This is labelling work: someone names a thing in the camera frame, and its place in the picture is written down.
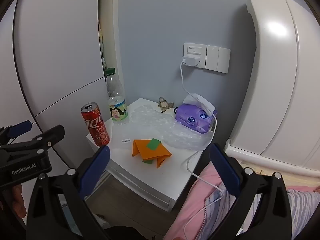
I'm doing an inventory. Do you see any orange and green paper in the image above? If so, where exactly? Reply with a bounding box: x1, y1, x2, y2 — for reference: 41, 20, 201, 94
132, 138, 172, 169

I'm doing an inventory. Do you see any red soda can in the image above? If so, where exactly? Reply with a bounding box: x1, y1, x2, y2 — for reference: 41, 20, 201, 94
80, 102, 110, 147

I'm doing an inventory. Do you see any purple tissue pack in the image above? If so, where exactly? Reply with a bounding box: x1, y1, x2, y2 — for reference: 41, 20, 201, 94
174, 94, 217, 133

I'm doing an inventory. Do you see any clear bubble wrap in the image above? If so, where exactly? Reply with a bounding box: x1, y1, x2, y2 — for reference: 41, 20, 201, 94
130, 105, 213, 151

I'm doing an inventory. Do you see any white charger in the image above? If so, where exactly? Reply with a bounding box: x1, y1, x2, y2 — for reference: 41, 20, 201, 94
182, 57, 199, 67

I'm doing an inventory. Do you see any white charging cable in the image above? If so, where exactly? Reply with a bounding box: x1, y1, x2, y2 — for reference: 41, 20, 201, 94
180, 59, 224, 238

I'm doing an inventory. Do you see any white wardrobe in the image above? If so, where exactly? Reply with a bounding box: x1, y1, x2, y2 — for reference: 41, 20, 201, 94
0, 0, 120, 225

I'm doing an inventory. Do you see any small brown figurine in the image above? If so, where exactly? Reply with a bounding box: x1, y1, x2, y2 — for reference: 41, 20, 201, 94
158, 97, 175, 113

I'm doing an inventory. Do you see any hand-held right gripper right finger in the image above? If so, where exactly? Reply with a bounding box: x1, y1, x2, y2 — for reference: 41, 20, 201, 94
209, 143, 292, 240

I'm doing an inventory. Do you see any striped lilac cloth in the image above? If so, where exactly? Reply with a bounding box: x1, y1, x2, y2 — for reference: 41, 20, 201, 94
205, 187, 320, 240

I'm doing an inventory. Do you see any clear plastic bag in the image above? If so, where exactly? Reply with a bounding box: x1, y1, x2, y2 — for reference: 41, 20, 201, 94
60, 195, 109, 232

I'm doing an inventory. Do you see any clear plastic bottle green cap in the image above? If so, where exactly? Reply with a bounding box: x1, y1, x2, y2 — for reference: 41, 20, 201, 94
104, 67, 129, 125

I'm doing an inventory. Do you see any white bed headboard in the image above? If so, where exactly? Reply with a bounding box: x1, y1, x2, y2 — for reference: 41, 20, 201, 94
225, 0, 320, 178

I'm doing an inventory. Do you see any person's left hand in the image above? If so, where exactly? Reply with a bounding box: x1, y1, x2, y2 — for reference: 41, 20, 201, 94
11, 184, 27, 214

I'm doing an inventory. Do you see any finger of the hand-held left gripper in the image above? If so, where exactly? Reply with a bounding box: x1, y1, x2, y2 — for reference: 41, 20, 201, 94
0, 120, 33, 145
0, 124, 65, 157

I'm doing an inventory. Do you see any white nightstand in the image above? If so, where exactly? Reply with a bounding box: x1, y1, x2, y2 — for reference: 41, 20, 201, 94
86, 98, 215, 212

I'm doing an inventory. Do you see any pink blanket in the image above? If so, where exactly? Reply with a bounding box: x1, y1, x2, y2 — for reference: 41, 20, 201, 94
162, 165, 320, 240

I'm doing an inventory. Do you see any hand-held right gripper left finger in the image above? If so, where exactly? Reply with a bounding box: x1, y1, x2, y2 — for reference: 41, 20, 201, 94
26, 145, 118, 240

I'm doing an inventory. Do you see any white light switch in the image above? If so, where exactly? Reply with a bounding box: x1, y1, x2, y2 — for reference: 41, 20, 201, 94
205, 45, 231, 74

